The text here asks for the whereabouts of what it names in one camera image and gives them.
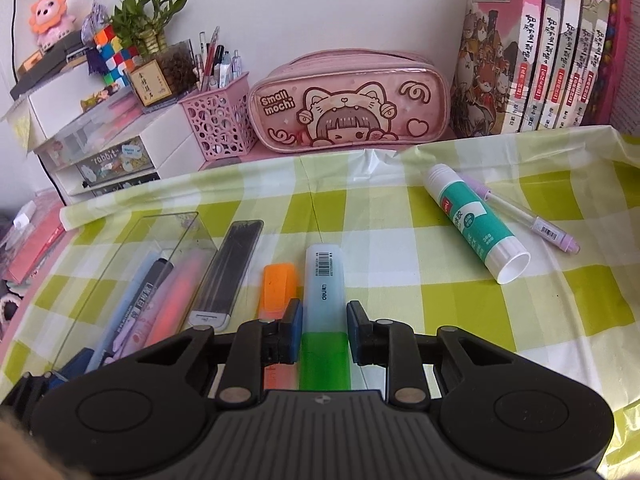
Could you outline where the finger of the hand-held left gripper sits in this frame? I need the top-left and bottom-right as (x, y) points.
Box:
(0, 350), (96, 411)

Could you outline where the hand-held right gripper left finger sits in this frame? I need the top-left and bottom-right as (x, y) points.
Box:
(125, 299), (304, 407)

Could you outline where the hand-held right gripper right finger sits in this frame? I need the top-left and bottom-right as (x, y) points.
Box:
(346, 300), (511, 407)

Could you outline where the orange highlighter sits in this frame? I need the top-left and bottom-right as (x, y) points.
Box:
(257, 264), (301, 392)

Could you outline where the green highlighter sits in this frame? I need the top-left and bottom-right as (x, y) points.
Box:
(298, 243), (353, 392)

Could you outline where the purple cartoon pen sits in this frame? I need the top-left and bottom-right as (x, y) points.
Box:
(100, 332), (138, 363)

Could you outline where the grey-blue highlighter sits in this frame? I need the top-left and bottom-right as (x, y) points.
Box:
(90, 252), (161, 376)

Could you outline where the clear plastic box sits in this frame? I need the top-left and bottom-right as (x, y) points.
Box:
(50, 211), (218, 376)

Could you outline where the grey pencil lead case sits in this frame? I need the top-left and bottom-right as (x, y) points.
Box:
(187, 219), (264, 332)

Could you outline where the pink highlighter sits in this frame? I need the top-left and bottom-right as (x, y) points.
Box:
(145, 250), (211, 348)

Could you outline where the black marker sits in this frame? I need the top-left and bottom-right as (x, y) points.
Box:
(107, 257), (173, 356)

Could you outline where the white and green glue stick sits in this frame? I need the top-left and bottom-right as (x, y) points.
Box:
(425, 163), (532, 286)

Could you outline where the thin purple pen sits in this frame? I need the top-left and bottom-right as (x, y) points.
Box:
(457, 172), (582, 256)

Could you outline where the green checked tablecloth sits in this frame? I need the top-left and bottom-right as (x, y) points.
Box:
(0, 132), (640, 480)

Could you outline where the pile of pink notebooks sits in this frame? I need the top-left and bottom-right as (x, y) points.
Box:
(0, 200), (66, 286)

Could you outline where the pink perforated pen holder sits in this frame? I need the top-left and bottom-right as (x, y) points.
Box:
(179, 71), (258, 163)

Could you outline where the white drawer organizer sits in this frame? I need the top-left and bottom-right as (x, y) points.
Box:
(32, 105), (201, 198)

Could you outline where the pink cartoon pencil case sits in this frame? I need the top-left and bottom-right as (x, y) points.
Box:
(248, 51), (449, 155)

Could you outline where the clear plastic container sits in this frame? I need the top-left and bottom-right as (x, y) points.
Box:
(32, 95), (151, 171)

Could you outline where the white storage box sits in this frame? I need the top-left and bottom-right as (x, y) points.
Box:
(0, 67), (106, 156)

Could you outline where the small colourful toy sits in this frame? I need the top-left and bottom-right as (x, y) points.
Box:
(80, 85), (121, 111)

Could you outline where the bunch of pens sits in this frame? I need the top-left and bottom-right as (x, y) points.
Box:
(195, 26), (243, 92)

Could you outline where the glass vase with label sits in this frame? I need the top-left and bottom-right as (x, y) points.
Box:
(125, 40), (198, 111)

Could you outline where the dark grey box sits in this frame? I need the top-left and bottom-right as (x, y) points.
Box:
(10, 30), (93, 101)

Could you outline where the pink-spine illustrated book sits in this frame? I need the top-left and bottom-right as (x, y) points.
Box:
(450, 0), (548, 138)

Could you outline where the colourful puzzle cube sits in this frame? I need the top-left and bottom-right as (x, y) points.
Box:
(92, 22), (141, 88)

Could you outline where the blue-spine book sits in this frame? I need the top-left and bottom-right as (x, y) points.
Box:
(535, 0), (568, 133)

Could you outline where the green bamboo plant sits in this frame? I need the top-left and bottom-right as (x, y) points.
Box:
(110, 0), (188, 58)

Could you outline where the purple tassel charm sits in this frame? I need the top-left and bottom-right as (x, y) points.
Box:
(80, 2), (108, 78)

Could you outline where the light-spine book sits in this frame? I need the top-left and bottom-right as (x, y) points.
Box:
(555, 0), (587, 131)
(575, 0), (613, 128)

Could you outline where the pink and orange lion toy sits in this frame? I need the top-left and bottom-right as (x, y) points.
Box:
(27, 0), (76, 51)

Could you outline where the pink slipcase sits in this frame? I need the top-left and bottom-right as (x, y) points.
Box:
(597, 0), (636, 128)

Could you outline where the black cable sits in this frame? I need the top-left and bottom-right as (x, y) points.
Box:
(12, 0), (22, 86)

